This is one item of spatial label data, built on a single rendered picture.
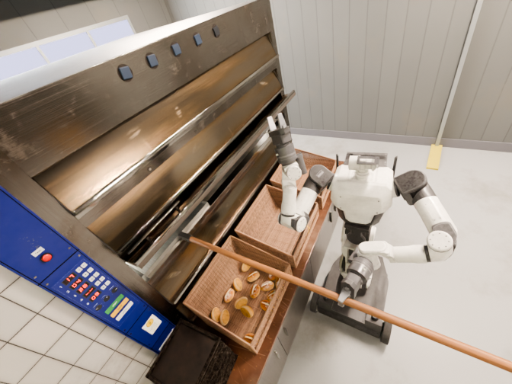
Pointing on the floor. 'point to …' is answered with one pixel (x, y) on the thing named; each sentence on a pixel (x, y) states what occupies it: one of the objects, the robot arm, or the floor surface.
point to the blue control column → (14, 226)
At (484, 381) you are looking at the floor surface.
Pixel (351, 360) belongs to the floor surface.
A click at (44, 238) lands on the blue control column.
